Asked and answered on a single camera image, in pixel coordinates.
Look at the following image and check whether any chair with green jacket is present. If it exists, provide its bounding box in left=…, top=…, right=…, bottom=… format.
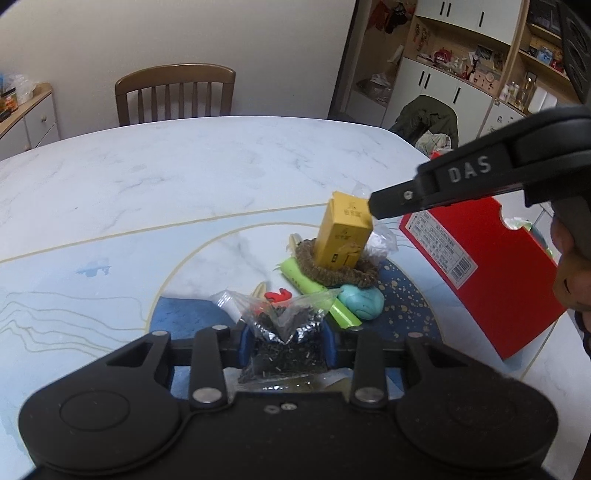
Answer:
left=390, top=95, right=459, bottom=157

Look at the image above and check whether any person's right hand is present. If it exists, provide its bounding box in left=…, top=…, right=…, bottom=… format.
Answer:
left=551, top=216, right=590, bottom=332

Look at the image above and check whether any woven brown rope ring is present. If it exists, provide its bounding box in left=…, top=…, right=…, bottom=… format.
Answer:
left=293, top=237, right=381, bottom=289

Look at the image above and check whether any green cylindrical tube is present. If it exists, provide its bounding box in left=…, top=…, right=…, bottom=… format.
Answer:
left=279, top=257, right=362, bottom=329

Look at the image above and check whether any yellow cardboard box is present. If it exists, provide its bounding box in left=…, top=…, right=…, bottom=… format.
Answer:
left=314, top=192, right=373, bottom=270

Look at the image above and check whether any light blue egg toy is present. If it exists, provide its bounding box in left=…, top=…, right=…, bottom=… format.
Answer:
left=338, top=284, right=385, bottom=321

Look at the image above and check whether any red shoebox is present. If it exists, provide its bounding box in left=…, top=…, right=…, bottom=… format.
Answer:
left=401, top=197, right=566, bottom=359

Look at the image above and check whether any white side cabinet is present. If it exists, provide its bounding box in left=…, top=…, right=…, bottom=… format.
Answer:
left=0, top=83, right=60, bottom=161

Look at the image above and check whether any wooden shelf cabinet unit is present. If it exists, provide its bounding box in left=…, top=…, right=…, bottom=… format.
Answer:
left=329, top=1, right=590, bottom=143

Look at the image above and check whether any red fish keychain toy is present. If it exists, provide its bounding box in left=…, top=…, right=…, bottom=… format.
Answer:
left=263, top=288, right=293, bottom=304

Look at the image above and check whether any bag of white beads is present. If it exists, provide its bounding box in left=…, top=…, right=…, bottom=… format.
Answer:
left=361, top=217, right=398, bottom=266

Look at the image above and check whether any brown wooden chair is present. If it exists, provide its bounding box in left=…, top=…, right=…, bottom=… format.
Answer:
left=114, top=63, right=236, bottom=126

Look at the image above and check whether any bag of black screws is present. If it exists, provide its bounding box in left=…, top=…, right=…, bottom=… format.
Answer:
left=212, top=290, right=338, bottom=390

